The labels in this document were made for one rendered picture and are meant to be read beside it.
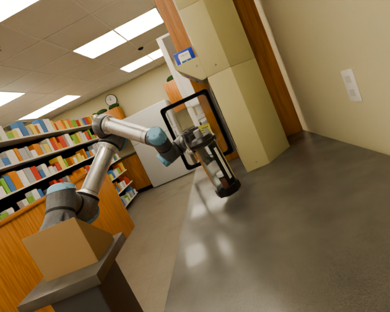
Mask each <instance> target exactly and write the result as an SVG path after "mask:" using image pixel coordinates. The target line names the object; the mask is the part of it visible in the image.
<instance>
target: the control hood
mask: <svg viewBox="0 0 390 312"><path fill-rule="evenodd" d="M175 69H176V70H177V71H178V72H179V73H180V74H181V75H182V76H183V77H185V78H187V77H186V76H189V77H192V78H194V79H197V80H199V81H201V83H202V84H203V85H205V84H207V83H208V81H207V76H206V74H205V72H204V69H203V67H202V64H201V62H200V60H199V57H195V58H193V59H191V60H189V61H187V62H185V63H183V64H180V65H179V66H177V67H175ZM185 75H186V76H185Z"/></svg>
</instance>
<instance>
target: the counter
mask: <svg viewBox="0 0 390 312"><path fill-rule="evenodd" d="M287 140H288V143H289V145H290V147H289V148H287V149H286V150H285V151H283V152H282V153H281V154H280V155H279V156H278V157H277V158H275V159H274V160H273V161H271V163H268V164H267V165H264V166H262V167H259V168H257V169H254V170H252V171H249V172H247V170H246V168H245V166H244V165H243V162H242V161H241V158H240V157H237V158H235V159H233V160H230V161H228V164H229V166H230V168H231V169H232V172H233V173H234V175H235V177H236V178H237V179H238V180H239V181H240V183H241V186H240V188H239V190H238V191H237V192H235V193H234V194H232V195H231V196H228V197H223V198H220V197H218V195H217V194H216V192H215V191H214V190H215V188H214V186H213V185H212V183H211V181H210V179H209V177H208V176H207V174H206V172H205V170H204V169H203V167H202V166H199V167H197V168H196V171H195V175H194V180H193V185H192V188H191V194H190V197H189V202H188V207H187V210H186V215H185V219H184V224H183V229H182V232H181V238H180V242H179V246H178V251H177V254H176V259H175V265H174V268H173V273H172V277H171V281H170V286H169V290H168V295H167V300H166V303H165V309H164V312H390V155H386V154H383V153H380V152H376V151H374V150H370V149H366V148H363V147H359V146H357V145H353V144H349V143H346V142H342V141H338V140H336V139H332V138H329V137H326V136H322V135H319V134H315V133H312V132H308V131H305V130H302V131H299V132H296V133H295V134H292V135H290V136H287Z"/></svg>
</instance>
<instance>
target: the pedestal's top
mask: <svg viewBox="0 0 390 312"><path fill-rule="evenodd" d="M113 238H114V241H113V242H112V244H111V245H110V246H109V248H108V249H107V251H106V252H105V254H104V255H103V256H102V258H101V259H100V260H99V262H96V263H94V264H91V265H89V266H87V267H84V268H81V269H79V270H76V271H74V272H71V273H69V274H66V275H64V276H61V277H58V278H57V279H54V280H51V281H49V282H47V281H46V280H45V278H42V280H41V281H40V282H39V283H38V284H37V285H36V286H35V287H34V289H33V290H32V291H31V292H30V293H29V294H28V295H27V296H26V297H25V298H24V299H23V300H22V301H21V302H20V304H19V305H18V306H17V307H16V308H17V309H18V311H19V312H33V311H36V310H39V309H41V308H43V307H46V306H48V305H51V304H53V303H56V302H57V301H60V300H63V299H65V298H68V297H70V296H73V295H75V294H77V293H80V292H83V291H84V290H87V289H90V288H92V287H95V286H97V285H100V284H101V283H102V282H103V280H104V278H105V276H106V275H107V273H108V271H109V270H110V267H111V265H112V264H113V262H114V260H115V259H116V257H117V255H118V253H119V251H120V249H121V248H122V246H123V244H124V242H125V241H126V237H125V235H124V233H123V232H121V233H118V234H116V235H113Z"/></svg>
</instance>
